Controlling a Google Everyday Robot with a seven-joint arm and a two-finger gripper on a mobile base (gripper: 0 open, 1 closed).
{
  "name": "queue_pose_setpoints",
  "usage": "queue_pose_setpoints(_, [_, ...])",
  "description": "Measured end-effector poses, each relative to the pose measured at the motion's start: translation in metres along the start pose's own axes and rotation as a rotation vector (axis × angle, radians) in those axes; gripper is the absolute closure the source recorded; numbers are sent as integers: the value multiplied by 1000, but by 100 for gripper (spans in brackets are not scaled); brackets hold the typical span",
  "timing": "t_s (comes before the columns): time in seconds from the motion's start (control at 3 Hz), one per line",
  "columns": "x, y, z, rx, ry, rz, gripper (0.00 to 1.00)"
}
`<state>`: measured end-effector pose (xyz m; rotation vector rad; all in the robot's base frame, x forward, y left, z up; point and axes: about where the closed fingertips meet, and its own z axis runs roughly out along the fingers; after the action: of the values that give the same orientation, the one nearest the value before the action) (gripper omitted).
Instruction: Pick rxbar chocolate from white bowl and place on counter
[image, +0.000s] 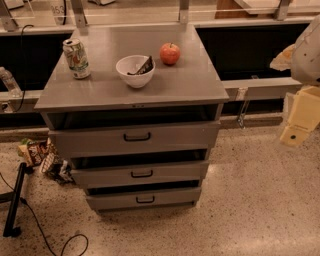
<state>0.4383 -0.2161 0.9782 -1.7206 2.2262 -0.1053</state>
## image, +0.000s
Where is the white bowl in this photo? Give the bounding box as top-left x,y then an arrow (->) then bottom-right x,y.
116,55 -> 156,88

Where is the grey metal rail frame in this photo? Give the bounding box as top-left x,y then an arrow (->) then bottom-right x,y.
1,0 -> 304,128

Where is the checkered snack bag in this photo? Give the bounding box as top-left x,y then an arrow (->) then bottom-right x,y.
39,153 -> 73,184

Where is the bottom grey drawer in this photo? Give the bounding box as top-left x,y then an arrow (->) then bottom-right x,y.
86,187 -> 201,211

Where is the grey drawer cabinet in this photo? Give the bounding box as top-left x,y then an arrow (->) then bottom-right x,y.
35,25 -> 228,211

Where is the black stand leg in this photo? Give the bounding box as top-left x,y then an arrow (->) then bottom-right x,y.
0,163 -> 27,237

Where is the clear plastic water bottle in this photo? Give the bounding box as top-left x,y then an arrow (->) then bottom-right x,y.
0,67 -> 22,98

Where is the green white soda can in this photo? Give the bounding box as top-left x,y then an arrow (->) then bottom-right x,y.
63,38 -> 90,79

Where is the red apple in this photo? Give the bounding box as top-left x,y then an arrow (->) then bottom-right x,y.
160,43 -> 180,65

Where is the brown snack bag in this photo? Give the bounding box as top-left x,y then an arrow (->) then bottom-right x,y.
18,138 -> 49,167

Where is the middle grey drawer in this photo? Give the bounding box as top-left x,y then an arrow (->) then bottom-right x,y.
71,161 -> 209,188

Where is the dark chocolate rxbar wrapper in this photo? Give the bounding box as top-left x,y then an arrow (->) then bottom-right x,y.
127,55 -> 153,75

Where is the black floor cable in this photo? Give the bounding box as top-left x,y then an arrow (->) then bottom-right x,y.
0,171 -> 90,256

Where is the black hanging cable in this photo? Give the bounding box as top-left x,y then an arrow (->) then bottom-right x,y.
13,23 -> 35,114

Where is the top grey drawer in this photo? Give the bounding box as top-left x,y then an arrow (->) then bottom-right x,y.
49,121 -> 220,158

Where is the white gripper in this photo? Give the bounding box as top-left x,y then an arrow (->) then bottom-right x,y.
280,15 -> 320,147

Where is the grey drawer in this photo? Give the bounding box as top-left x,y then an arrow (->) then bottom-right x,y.
71,161 -> 209,188
86,187 -> 201,211
49,121 -> 220,158

